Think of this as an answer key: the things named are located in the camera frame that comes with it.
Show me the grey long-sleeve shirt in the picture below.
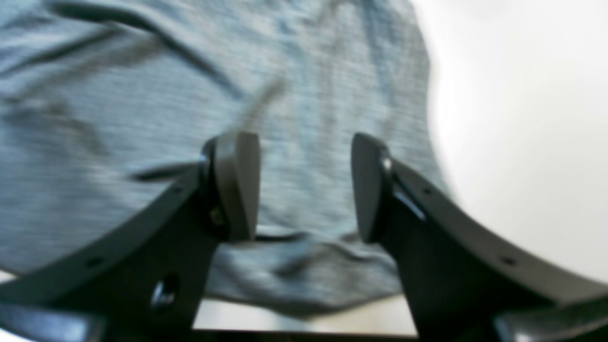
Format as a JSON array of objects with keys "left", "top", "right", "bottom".
[{"left": 0, "top": 0, "right": 449, "bottom": 315}]

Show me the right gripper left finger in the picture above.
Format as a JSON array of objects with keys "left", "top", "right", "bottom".
[{"left": 1, "top": 131, "right": 261, "bottom": 342}]

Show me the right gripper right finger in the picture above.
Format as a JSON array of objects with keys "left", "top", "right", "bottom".
[{"left": 351, "top": 133, "right": 608, "bottom": 342}]

